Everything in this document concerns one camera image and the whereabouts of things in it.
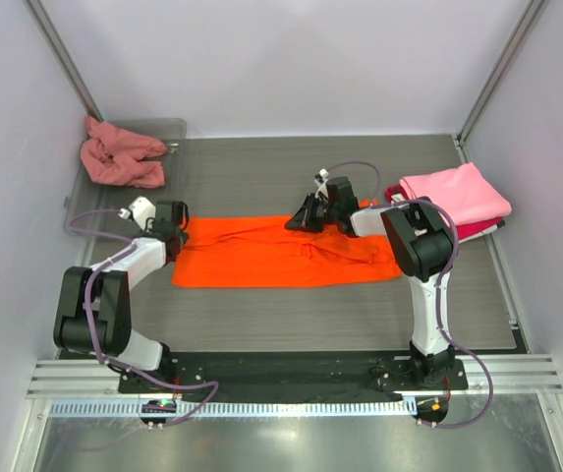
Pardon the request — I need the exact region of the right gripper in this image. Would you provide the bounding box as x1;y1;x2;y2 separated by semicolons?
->
287;193;340;233

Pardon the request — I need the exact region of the orange t shirt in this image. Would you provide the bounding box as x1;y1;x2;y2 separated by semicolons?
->
171;215;403;289

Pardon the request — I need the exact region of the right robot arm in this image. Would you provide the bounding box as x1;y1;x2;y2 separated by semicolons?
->
285;177;458;389

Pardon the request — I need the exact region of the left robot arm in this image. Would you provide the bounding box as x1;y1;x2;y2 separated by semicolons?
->
53;197;190;392

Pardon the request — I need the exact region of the clear grey plastic bin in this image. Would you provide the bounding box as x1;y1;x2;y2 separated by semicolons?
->
63;117;188;240

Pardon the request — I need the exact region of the salmon pink crumpled t shirt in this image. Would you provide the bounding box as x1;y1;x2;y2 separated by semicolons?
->
81;116;167;189

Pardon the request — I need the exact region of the magenta folded t shirt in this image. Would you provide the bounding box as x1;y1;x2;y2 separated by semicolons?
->
384;184;505;243

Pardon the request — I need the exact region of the light pink folded t shirt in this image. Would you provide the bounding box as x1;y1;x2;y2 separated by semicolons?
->
399;163;512;226

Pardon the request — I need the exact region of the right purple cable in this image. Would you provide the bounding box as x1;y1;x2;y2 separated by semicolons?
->
315;159;495;431

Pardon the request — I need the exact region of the purple cable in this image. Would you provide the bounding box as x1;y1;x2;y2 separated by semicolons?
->
315;159;495;431
68;207;220;427

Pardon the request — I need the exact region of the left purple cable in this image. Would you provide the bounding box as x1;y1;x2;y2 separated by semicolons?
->
68;207;220;427

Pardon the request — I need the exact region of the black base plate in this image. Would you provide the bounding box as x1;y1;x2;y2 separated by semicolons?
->
117;349;469;395

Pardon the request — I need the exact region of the slotted cable duct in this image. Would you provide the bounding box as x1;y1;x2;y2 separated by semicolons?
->
49;397;417;420

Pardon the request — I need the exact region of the left frame post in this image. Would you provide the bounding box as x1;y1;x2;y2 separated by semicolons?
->
24;0;103;121

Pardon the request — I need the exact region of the frame post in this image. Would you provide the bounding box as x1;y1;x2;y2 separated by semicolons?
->
24;0;103;121
454;0;548;149

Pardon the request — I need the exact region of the right frame post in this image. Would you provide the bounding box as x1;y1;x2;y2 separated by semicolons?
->
454;0;548;149

